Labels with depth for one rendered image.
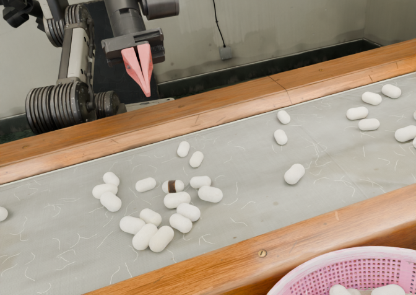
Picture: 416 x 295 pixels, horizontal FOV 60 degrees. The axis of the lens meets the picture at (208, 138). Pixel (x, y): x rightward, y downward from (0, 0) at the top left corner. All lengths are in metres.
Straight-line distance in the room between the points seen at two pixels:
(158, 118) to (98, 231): 0.27
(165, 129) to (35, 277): 0.33
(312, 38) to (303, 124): 2.26
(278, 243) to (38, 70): 2.39
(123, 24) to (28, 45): 2.01
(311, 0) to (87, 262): 2.56
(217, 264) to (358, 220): 0.16
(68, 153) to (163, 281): 0.36
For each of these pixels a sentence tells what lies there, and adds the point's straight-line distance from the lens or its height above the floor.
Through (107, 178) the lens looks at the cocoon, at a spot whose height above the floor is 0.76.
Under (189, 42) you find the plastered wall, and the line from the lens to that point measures 2.60.
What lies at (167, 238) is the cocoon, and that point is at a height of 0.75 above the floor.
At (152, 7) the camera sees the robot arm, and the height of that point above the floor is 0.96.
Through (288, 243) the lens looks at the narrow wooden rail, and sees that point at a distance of 0.41.
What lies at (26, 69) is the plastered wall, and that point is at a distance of 2.68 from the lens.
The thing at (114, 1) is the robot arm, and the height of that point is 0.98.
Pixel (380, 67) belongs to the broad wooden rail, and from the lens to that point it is 0.84.
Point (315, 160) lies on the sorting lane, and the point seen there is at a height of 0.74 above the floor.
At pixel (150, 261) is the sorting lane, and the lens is 0.46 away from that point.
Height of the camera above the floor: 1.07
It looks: 31 degrees down
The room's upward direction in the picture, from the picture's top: 10 degrees counter-clockwise
